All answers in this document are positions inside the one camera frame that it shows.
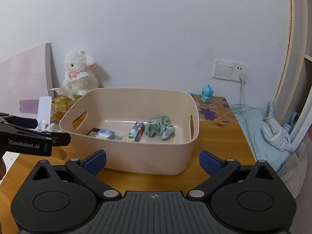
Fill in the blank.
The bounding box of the white power plug cable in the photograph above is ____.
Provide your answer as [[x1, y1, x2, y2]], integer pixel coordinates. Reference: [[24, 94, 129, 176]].
[[238, 72, 258, 156]]

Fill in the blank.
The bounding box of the white crumpled cloth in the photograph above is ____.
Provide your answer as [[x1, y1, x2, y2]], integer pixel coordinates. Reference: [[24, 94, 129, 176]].
[[261, 101, 291, 152]]

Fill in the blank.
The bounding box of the purple flower patterned mat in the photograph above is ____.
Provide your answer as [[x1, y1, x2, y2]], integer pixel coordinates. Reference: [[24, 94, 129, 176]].
[[193, 95, 238, 124]]

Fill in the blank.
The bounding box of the green fabric scrunchie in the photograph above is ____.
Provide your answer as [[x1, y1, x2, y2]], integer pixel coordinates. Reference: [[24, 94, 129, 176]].
[[145, 116, 175, 141]]

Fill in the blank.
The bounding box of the white wall switch socket panel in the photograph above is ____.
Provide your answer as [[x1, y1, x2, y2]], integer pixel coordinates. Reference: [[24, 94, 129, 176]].
[[213, 59, 251, 82]]

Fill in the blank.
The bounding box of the white phone stand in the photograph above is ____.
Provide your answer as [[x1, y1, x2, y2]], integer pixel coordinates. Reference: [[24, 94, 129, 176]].
[[37, 96, 59, 132]]

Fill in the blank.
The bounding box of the black small box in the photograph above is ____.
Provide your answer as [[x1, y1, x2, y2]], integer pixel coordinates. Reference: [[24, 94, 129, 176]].
[[87, 128, 100, 137]]

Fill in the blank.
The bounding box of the white wardrobe frame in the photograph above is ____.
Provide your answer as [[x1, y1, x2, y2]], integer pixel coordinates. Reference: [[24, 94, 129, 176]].
[[274, 0, 311, 151]]

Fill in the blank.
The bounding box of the blue white porcelain pattern box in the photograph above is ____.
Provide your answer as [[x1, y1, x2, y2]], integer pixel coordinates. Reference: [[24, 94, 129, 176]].
[[95, 128, 115, 139]]

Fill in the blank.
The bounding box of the grey plush blanket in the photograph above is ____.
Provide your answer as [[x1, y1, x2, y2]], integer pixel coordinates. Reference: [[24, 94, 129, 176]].
[[279, 143, 308, 198]]

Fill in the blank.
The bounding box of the blue cartoon figurine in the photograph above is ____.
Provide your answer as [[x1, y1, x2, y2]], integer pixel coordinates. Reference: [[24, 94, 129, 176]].
[[200, 85, 214, 103]]

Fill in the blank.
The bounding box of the beige plastic storage bin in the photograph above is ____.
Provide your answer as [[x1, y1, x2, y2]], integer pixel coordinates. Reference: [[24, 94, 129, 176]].
[[60, 88, 199, 175]]

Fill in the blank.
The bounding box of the white plush lamb toy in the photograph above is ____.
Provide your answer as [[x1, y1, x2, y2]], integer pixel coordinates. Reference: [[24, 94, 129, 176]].
[[63, 50, 99, 96]]

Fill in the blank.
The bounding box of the hello kitty blind box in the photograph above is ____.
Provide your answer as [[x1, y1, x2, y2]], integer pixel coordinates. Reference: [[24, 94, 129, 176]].
[[125, 121, 145, 142]]

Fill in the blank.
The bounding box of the light blue bed blanket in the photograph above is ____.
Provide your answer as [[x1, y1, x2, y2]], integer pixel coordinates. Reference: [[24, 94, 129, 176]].
[[230, 104, 290, 173]]

